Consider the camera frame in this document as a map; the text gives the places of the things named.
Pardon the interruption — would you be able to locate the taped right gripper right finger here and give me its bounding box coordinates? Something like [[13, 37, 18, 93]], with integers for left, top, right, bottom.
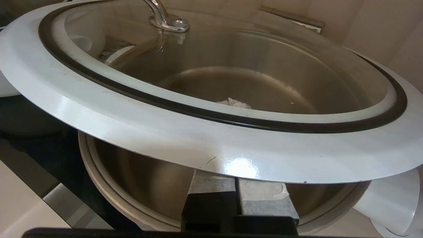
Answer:
[[237, 178, 300, 233]]

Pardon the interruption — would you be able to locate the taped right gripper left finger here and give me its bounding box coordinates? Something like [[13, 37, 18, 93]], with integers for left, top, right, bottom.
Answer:
[[181, 169, 238, 233]]

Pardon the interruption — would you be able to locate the glass lid with white rim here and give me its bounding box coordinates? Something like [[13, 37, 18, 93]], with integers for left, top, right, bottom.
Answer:
[[0, 0, 423, 184]]

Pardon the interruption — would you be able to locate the white pot with steel insert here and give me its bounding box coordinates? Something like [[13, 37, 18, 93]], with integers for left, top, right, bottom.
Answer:
[[78, 131, 420, 237], [0, 71, 22, 98]]

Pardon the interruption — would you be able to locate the large black glass cooktop panel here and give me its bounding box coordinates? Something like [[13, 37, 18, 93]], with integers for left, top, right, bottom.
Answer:
[[0, 96, 139, 232]]

